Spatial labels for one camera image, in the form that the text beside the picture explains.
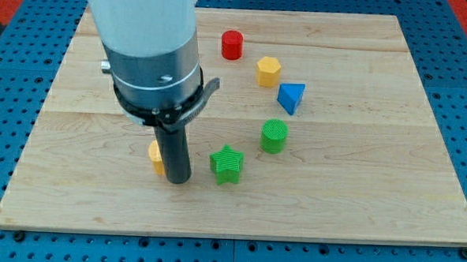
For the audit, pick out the yellow heart block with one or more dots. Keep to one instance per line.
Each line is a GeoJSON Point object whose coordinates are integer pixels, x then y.
{"type": "Point", "coordinates": [155, 156]}

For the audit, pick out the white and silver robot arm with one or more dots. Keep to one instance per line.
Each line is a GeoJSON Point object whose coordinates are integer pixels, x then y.
{"type": "Point", "coordinates": [152, 49]}

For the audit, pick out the green star block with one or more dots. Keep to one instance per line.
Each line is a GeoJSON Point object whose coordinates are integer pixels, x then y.
{"type": "Point", "coordinates": [227, 165]}

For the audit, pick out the green cylinder block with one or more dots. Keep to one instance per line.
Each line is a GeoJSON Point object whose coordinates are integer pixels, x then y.
{"type": "Point", "coordinates": [274, 134]}

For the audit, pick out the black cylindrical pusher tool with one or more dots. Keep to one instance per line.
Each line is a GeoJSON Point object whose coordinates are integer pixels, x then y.
{"type": "Point", "coordinates": [174, 151]}

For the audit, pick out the blue triangle block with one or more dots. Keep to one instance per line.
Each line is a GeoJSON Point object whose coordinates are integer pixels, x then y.
{"type": "Point", "coordinates": [290, 96]}

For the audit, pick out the yellow hexagon block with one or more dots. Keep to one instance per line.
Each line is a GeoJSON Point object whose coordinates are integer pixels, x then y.
{"type": "Point", "coordinates": [268, 71]}

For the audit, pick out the wooden board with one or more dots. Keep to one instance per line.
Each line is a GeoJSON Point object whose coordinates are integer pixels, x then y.
{"type": "Point", "coordinates": [364, 161]}

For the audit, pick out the red cylinder block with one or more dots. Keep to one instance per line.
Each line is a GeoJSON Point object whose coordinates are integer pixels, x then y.
{"type": "Point", "coordinates": [232, 44]}

